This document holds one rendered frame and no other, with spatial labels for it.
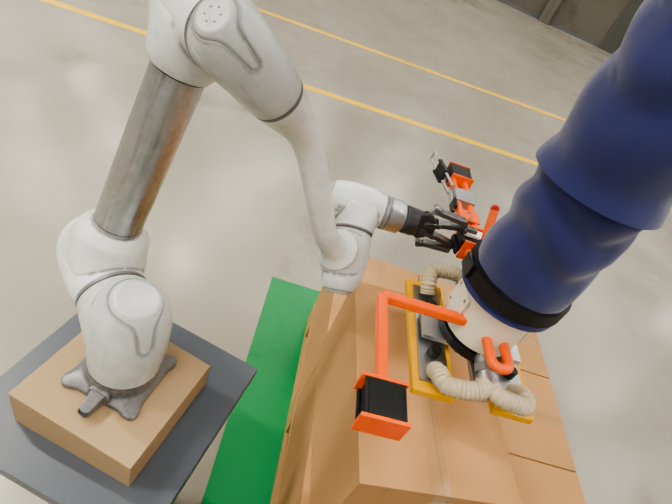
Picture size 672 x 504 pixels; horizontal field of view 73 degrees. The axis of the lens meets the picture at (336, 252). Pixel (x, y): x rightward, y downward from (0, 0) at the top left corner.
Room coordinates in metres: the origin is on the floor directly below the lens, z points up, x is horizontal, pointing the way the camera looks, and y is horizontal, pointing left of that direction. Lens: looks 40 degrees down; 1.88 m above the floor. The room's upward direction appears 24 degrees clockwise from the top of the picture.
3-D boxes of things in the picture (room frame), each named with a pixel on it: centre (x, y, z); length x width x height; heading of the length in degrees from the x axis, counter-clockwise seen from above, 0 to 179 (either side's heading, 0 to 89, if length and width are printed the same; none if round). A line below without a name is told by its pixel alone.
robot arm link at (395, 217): (1.02, -0.10, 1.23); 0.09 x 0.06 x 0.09; 11
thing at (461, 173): (1.40, -0.26, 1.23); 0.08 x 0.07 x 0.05; 11
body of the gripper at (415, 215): (1.04, -0.17, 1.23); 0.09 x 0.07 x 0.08; 101
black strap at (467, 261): (0.81, -0.37, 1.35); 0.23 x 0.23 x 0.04
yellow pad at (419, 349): (0.79, -0.28, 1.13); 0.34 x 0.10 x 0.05; 11
